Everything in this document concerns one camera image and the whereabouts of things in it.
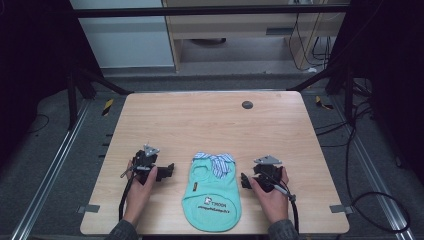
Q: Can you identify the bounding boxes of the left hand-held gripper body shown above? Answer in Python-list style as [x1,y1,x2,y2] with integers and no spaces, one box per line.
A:
[120,143,161,185]

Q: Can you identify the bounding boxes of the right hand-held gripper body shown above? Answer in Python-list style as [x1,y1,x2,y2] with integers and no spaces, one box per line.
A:
[253,155,285,194]

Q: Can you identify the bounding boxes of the green pet shirt striped collar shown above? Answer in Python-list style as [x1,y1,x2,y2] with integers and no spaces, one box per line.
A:
[181,151,243,233]

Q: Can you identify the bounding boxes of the person's right hand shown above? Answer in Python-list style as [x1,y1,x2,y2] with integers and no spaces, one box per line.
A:
[249,166,290,225]

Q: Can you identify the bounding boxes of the person's left hand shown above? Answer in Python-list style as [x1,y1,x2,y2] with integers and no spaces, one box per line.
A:
[123,159,159,225]

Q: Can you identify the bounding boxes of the yellow black floor tape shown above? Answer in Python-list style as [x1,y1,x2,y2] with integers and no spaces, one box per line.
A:
[101,97,115,117]
[314,95,335,111]

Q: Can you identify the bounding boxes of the black metal stand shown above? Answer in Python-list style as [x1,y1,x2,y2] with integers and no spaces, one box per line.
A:
[285,64,356,126]
[65,64,135,132]

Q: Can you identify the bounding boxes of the white cabinet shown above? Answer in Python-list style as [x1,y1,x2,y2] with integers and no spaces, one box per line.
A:
[69,0,176,70]

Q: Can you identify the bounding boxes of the black curtain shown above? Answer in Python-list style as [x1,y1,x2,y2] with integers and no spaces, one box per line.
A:
[0,0,105,169]
[327,0,424,186]

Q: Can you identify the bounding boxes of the light wooden desk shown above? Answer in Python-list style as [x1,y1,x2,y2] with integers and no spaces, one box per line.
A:
[161,0,352,73]

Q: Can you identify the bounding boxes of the left hand-held gripper cable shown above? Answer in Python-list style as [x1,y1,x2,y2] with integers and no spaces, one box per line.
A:
[117,172,136,222]

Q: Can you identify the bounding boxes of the hand-held gripper cable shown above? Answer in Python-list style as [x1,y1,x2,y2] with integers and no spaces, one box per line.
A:
[267,172,301,235]
[117,172,136,222]

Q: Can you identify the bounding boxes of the right hand-held gripper cable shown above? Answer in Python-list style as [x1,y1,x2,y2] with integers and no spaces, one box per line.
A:
[267,172,301,235]

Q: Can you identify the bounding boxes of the grey table edge bracket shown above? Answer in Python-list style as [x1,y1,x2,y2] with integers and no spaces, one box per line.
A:
[329,203,354,215]
[76,203,101,215]

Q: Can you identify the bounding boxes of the aluminium floor rail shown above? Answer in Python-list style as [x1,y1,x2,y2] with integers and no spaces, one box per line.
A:
[9,99,92,240]
[329,95,416,240]

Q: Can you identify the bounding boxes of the black cables under desk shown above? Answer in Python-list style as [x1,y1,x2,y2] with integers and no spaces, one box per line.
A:
[287,12,335,73]

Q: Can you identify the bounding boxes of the black looped floor cable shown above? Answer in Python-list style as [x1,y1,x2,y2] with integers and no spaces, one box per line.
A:
[344,126,412,234]

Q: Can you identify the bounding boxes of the black frame crossbar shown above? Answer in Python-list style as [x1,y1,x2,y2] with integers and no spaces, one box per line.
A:
[70,3,352,19]

